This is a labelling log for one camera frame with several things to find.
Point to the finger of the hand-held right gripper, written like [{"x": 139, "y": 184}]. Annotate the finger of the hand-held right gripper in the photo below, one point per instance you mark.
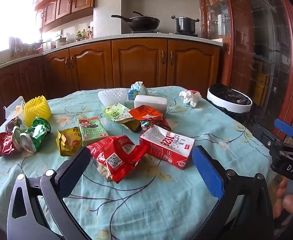
[
  {"x": 266, "y": 140},
  {"x": 284, "y": 127}
]

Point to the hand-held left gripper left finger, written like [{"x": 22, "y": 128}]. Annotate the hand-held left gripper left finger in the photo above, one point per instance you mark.
[{"x": 71, "y": 176}]

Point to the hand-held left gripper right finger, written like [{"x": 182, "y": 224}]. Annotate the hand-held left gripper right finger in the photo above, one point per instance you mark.
[{"x": 207, "y": 172}]

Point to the green drink carton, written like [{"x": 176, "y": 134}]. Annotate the green drink carton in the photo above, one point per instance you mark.
[{"x": 91, "y": 130}]

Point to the red snack bag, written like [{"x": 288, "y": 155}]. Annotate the red snack bag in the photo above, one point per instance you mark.
[{"x": 116, "y": 152}]

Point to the crushed green can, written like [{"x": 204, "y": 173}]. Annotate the crushed green can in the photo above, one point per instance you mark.
[{"x": 39, "y": 132}]

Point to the white bin with black liner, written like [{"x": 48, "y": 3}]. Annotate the white bin with black liner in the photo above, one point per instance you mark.
[{"x": 226, "y": 95}]

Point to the person's right hand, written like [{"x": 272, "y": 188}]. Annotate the person's right hand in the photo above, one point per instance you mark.
[{"x": 291, "y": 203}]

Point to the yellow snack packet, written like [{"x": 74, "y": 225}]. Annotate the yellow snack packet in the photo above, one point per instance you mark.
[{"x": 67, "y": 140}]

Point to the red and white carton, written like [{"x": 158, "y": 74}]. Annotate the red and white carton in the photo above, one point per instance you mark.
[{"x": 166, "y": 145}]

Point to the teal floral tablecloth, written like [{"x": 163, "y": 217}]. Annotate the teal floral tablecloth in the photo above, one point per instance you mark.
[{"x": 149, "y": 205}]

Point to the crushed red can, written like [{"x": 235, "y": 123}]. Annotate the crushed red can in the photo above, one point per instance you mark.
[{"x": 4, "y": 145}]

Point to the crumpled white tissue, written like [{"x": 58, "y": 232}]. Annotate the crumpled white tissue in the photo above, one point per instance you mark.
[{"x": 190, "y": 97}]

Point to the yellow foam fruit net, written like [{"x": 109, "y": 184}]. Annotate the yellow foam fruit net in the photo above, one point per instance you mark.
[{"x": 36, "y": 107}]

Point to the green and white wrapper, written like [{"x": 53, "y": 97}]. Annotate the green and white wrapper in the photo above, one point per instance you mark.
[{"x": 116, "y": 112}]

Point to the dark green packet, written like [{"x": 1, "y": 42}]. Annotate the dark green packet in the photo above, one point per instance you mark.
[{"x": 131, "y": 126}]

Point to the small crumpled foil wrapper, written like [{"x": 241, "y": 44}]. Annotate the small crumpled foil wrapper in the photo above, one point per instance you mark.
[{"x": 11, "y": 123}]

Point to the orange-red snack wrapper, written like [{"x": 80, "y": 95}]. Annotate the orange-red snack wrapper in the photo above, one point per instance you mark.
[{"x": 146, "y": 113}]

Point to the red-framed glass cabinet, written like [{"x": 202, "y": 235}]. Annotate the red-framed glass cabinet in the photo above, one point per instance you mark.
[{"x": 266, "y": 42}]

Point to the white foam fruit net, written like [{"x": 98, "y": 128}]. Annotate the white foam fruit net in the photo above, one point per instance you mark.
[{"x": 111, "y": 96}]

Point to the clear plastic bag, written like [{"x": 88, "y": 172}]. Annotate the clear plastic bag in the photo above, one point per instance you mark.
[{"x": 12, "y": 108}]

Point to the white foam block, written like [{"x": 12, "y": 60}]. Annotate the white foam block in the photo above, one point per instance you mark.
[{"x": 150, "y": 103}]

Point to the blue and white crumpled wrapper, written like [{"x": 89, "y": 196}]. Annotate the blue and white crumpled wrapper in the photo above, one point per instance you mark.
[{"x": 136, "y": 90}]

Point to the brown wooden base cabinets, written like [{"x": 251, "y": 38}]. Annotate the brown wooden base cabinets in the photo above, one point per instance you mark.
[{"x": 139, "y": 62}]

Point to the white lidded pot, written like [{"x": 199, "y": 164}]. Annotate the white lidded pot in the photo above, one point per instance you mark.
[{"x": 61, "y": 42}]

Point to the steel cooking pot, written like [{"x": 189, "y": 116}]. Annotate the steel cooking pot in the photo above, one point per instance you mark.
[{"x": 185, "y": 25}]

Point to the row of condiment bottles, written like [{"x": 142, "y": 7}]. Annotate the row of condiment bottles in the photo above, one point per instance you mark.
[{"x": 84, "y": 35}]

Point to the white kitchen countertop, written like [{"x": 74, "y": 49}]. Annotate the white kitchen countertop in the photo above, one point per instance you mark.
[{"x": 161, "y": 37}]

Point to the gas stove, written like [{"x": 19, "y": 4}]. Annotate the gas stove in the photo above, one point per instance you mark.
[{"x": 161, "y": 32}]

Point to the black wok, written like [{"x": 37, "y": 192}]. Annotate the black wok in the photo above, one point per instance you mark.
[{"x": 144, "y": 22}]

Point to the kitchen window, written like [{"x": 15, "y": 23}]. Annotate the kitchen window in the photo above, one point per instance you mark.
[{"x": 9, "y": 20}]

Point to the brown wooden wall cabinets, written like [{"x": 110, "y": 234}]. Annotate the brown wooden wall cabinets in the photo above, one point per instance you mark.
[{"x": 64, "y": 2}]

